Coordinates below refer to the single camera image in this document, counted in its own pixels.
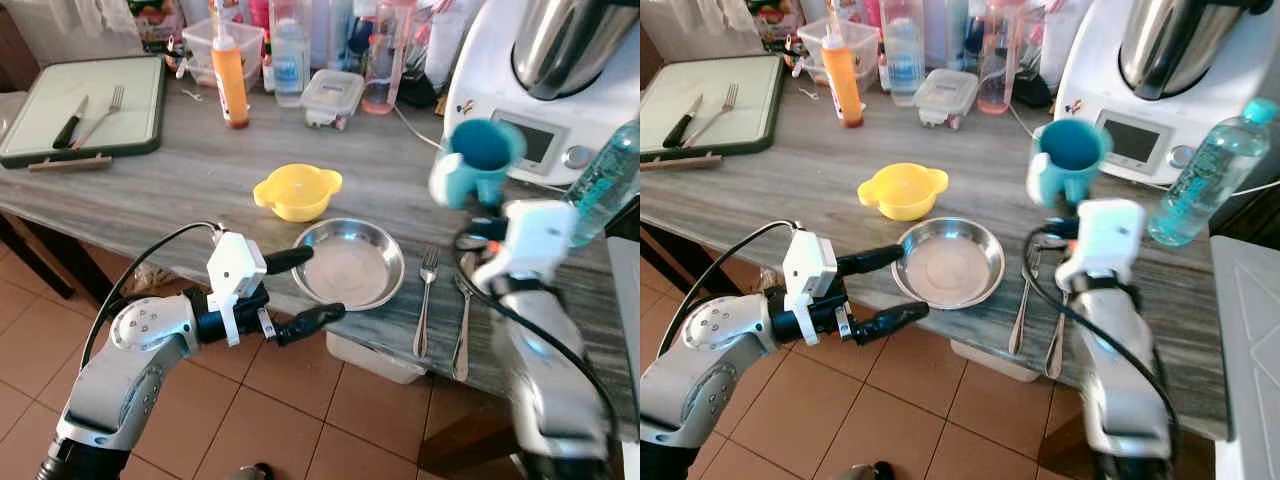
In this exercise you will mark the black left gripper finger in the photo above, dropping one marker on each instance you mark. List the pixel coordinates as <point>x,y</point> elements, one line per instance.
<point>872,258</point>
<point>892,320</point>
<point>290,260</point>
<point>312,320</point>

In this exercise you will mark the teal ceramic mug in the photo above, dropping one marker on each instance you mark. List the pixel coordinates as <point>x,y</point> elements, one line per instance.
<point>1075,155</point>
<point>480,155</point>

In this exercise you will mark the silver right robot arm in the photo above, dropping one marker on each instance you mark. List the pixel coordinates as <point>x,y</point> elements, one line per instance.
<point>555,370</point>
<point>1120,380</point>

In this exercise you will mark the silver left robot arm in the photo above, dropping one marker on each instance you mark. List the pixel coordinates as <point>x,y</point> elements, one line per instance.
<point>710,380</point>
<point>130,370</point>

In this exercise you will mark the stainless steel plate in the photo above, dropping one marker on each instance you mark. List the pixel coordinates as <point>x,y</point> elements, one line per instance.
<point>350,265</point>
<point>950,265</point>

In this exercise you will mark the yellow plastic bowl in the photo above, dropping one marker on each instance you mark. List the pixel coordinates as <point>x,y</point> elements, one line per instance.
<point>902,190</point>
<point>297,192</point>

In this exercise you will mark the white plastic tub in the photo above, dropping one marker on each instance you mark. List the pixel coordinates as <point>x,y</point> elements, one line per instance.
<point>995,362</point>
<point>375,358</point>

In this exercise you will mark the silver metal fork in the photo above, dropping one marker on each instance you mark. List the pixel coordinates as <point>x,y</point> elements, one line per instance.
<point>1018,320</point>
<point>712,118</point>
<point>100,120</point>
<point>424,300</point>

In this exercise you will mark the silver metal spoon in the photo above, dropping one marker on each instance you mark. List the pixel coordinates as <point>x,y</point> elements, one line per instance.
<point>1055,350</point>
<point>462,340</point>

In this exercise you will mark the clear teal-capped water bottle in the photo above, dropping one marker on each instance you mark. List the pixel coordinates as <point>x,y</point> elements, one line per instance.
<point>605,185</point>
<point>1205,180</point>

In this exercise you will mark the white kitchen food processor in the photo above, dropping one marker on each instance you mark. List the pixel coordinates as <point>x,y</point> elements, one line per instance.
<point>480,90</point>
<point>1090,90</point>

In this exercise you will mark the small black pouch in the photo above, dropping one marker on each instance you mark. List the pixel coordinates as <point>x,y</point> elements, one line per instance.
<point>1032,90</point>
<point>420,90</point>

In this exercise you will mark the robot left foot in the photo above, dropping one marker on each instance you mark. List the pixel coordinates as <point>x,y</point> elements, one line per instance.
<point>250,472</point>
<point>865,472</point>

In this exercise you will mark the small lidded plastic container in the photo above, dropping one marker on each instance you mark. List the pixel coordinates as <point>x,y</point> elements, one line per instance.
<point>332,95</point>
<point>945,95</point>

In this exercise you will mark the tall pink plastic tumbler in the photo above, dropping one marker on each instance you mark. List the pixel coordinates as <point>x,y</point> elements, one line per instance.
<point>385,70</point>
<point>1000,70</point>

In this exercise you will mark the orange sauce squeeze bottle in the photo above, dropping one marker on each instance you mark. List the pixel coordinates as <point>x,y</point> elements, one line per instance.
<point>845,85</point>
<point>232,85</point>

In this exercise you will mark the green-rimmed white cutting board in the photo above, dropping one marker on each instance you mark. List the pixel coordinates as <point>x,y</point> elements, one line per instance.
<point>750,110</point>
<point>130,110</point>

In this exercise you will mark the clear blue-label plastic bottle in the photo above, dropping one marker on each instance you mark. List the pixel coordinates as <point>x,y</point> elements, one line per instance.
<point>290,65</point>
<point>903,65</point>

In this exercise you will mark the small wooden stick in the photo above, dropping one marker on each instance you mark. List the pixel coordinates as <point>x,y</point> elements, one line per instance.
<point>70,162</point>
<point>680,161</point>

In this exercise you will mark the clear plastic storage box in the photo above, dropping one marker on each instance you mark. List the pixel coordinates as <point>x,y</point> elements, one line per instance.
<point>197,50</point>
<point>812,48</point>

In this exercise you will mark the dark wooden table leg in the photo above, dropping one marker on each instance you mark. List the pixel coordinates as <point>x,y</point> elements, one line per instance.
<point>30,255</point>

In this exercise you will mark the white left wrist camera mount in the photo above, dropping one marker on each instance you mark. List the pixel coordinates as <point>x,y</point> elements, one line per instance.
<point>808,262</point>
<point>235,265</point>

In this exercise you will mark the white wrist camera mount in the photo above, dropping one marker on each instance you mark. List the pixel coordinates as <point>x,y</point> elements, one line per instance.
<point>1110,235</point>
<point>535,235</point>
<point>808,262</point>
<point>235,265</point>

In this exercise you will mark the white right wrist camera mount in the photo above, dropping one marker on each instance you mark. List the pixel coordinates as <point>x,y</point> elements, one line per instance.
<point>535,235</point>
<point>1110,235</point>

